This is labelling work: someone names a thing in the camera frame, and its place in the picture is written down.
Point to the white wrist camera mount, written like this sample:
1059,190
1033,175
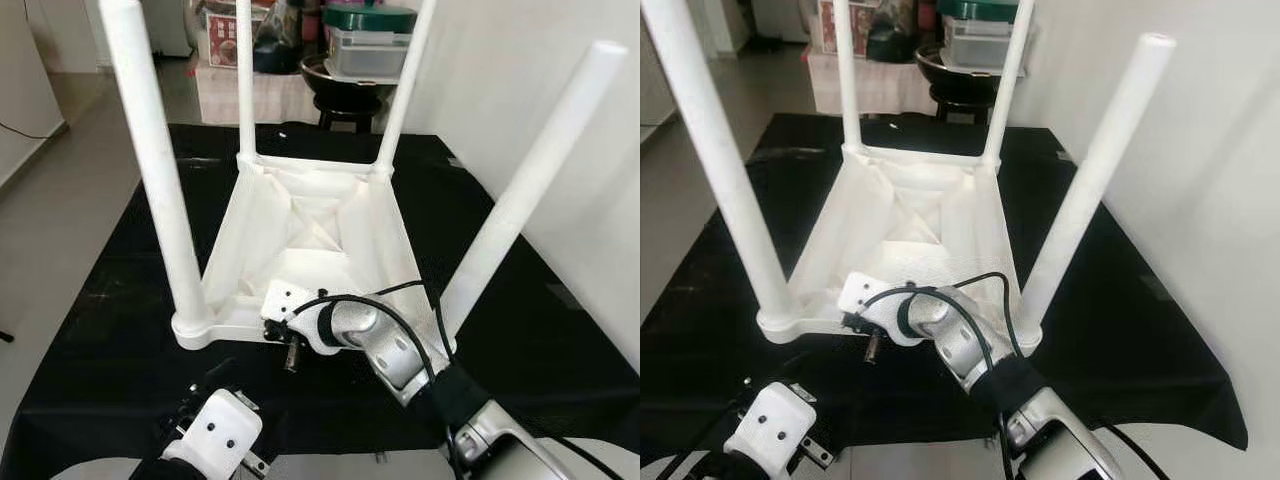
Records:
290,300
865,292
772,425
215,430

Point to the black round stool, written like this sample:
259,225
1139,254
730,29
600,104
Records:
955,90
345,95

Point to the white plastic children table top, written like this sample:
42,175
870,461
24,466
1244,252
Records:
900,260
310,270

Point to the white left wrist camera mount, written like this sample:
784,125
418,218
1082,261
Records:
772,425
215,430

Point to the dark bag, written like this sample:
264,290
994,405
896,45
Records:
892,35
278,40

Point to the red printed box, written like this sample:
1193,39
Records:
828,28
225,40

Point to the grey plastic storage box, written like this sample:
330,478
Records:
975,45
365,55

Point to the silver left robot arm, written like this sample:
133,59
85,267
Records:
165,468
725,468

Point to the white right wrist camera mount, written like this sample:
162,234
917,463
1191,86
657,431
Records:
290,300
865,292

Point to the pink cloth cover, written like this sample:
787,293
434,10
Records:
900,90
225,95

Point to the dark green round lid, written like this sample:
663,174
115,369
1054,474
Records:
370,18
975,10

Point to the black tablecloth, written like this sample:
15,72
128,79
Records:
1120,340
100,330

